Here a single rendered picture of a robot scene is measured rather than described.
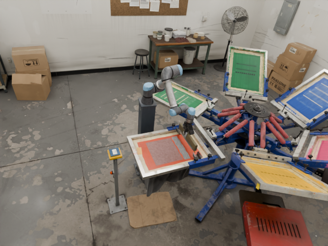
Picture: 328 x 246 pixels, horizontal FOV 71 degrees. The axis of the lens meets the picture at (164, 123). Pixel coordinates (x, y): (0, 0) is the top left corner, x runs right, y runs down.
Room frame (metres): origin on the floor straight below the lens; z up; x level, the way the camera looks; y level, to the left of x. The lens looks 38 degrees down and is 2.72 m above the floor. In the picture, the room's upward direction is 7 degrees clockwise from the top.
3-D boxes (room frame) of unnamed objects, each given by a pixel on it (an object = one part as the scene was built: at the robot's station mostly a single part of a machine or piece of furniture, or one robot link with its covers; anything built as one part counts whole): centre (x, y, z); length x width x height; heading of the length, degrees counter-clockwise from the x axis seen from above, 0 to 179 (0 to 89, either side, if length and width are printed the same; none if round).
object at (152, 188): (1.56, -0.14, 0.74); 0.46 x 0.04 x 0.42; 116
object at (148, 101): (2.28, 0.23, 1.25); 0.15 x 0.15 x 0.10
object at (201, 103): (2.74, -0.29, 1.05); 1.08 x 0.61 x 0.23; 56
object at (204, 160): (1.63, -0.43, 0.98); 0.30 x 0.05 x 0.07; 116
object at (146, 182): (1.64, 0.17, 0.74); 0.45 x 0.03 x 0.43; 26
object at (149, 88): (2.28, 0.22, 1.37); 0.13 x 0.12 x 0.14; 128
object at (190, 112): (1.88, -0.26, 1.39); 0.09 x 0.08 x 0.11; 38
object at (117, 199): (1.63, 0.47, 0.48); 0.22 x 0.22 x 0.96; 26
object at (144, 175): (1.77, -0.09, 0.97); 0.79 x 0.58 x 0.04; 116
